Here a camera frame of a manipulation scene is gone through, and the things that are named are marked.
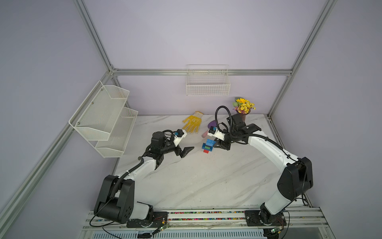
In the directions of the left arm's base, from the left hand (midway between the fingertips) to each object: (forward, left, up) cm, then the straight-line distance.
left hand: (188, 141), depth 84 cm
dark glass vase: (+21, -36, 0) cm, 42 cm away
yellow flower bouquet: (+21, -34, +8) cm, 41 cm away
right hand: (0, -17, -1) cm, 17 cm away
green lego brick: (-1, -12, -4) cm, 12 cm away
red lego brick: (-2, -11, -8) cm, 14 cm away
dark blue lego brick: (-1, -9, -4) cm, 10 cm away
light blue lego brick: (-1, -13, +1) cm, 13 cm away
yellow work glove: (+29, -3, -16) cm, 34 cm away
